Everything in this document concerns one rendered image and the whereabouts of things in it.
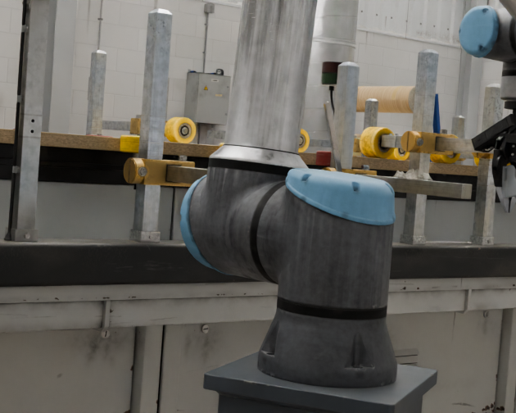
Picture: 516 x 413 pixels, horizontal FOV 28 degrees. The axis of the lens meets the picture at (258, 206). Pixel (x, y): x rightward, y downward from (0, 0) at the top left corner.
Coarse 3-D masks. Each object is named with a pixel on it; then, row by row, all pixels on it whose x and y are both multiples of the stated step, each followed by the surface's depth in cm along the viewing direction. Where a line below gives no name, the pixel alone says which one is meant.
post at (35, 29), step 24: (24, 0) 183; (48, 0) 184; (24, 24) 183; (24, 48) 184; (24, 72) 184; (24, 96) 183; (24, 120) 183; (24, 144) 184; (24, 168) 184; (24, 192) 185; (24, 216) 185; (24, 240) 185
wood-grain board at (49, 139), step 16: (48, 144) 205; (64, 144) 207; (80, 144) 209; (96, 144) 211; (112, 144) 214; (176, 144) 223; (192, 144) 226; (304, 160) 245; (352, 160) 254; (368, 160) 257; (384, 160) 261; (400, 160) 264
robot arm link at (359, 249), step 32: (288, 192) 137; (320, 192) 133; (352, 192) 132; (384, 192) 135; (256, 224) 141; (288, 224) 136; (320, 224) 133; (352, 224) 132; (384, 224) 134; (256, 256) 142; (288, 256) 136; (320, 256) 133; (352, 256) 133; (384, 256) 135; (288, 288) 136; (320, 288) 133; (352, 288) 133; (384, 288) 136
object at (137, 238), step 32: (0, 256) 180; (32, 256) 184; (64, 256) 188; (96, 256) 192; (128, 256) 196; (160, 256) 200; (192, 256) 205; (416, 256) 243; (448, 256) 250; (480, 256) 257; (512, 256) 265
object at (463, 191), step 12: (384, 180) 224; (396, 180) 221; (408, 180) 218; (420, 180) 216; (408, 192) 218; (420, 192) 215; (432, 192) 213; (444, 192) 210; (456, 192) 208; (468, 192) 208
